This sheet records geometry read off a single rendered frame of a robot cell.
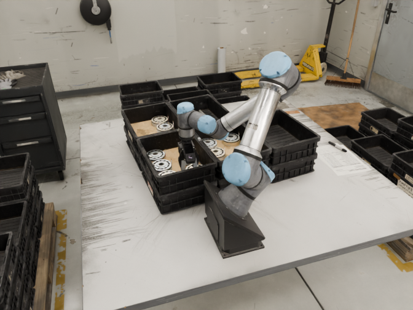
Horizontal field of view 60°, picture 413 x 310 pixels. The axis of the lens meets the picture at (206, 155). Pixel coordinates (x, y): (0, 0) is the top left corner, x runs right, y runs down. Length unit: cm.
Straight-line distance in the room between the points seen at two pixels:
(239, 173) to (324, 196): 70
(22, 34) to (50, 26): 34
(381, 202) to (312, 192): 33
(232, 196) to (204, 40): 394
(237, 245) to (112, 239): 56
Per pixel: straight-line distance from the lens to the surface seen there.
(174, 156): 193
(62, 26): 497
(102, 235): 172
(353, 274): 256
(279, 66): 140
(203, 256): 155
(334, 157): 226
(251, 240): 154
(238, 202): 149
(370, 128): 341
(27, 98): 305
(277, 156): 187
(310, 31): 593
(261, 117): 138
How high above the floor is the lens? 185
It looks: 32 degrees down
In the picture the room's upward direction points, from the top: 1 degrees counter-clockwise
